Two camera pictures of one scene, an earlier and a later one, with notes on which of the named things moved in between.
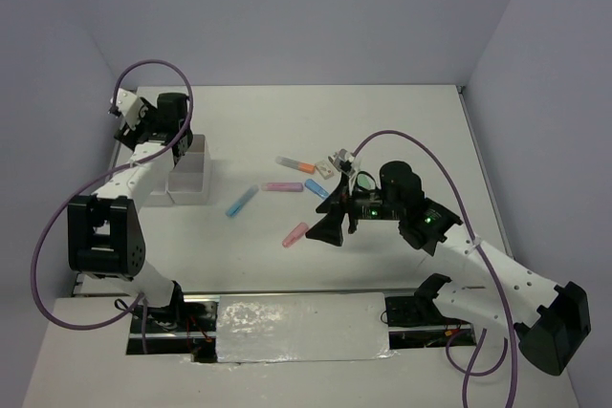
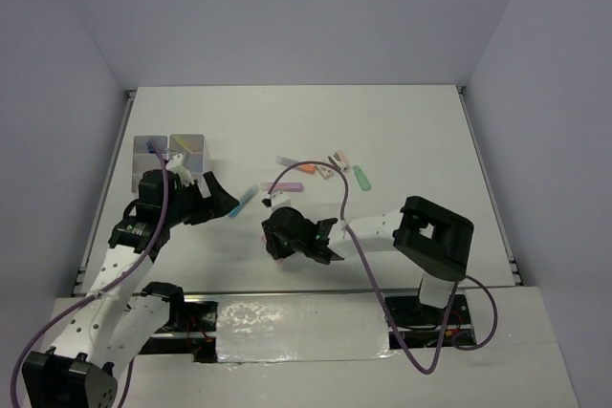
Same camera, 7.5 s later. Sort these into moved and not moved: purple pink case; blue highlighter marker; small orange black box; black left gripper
Moved: black left gripper
Not moved: small orange black box; blue highlighter marker; purple pink case
